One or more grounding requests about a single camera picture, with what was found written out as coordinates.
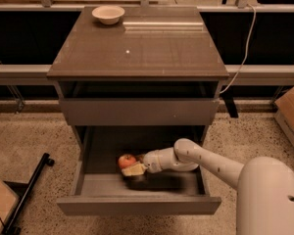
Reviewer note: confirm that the red apple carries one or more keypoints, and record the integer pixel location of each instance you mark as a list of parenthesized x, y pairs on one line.
[(126, 160)]

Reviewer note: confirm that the grey drawer cabinet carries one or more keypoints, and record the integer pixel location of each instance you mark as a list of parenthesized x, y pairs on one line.
[(151, 52)]

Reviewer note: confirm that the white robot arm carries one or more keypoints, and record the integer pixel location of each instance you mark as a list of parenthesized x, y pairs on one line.
[(264, 186)]

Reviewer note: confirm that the grey top drawer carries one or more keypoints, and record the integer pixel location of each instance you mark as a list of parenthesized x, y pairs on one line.
[(139, 111)]

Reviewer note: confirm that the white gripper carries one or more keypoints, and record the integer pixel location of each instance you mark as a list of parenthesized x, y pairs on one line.
[(151, 162)]

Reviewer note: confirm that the black metal stand leg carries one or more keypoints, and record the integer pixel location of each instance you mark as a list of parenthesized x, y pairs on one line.
[(23, 191)]

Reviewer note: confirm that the white bowl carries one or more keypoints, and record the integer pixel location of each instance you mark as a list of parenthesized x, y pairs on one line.
[(108, 14)]

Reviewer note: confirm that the black bracket behind cabinet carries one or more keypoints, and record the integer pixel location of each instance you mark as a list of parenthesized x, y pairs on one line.
[(228, 99)]

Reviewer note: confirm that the open middle drawer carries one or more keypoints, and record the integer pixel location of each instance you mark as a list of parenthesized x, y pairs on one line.
[(99, 188)]

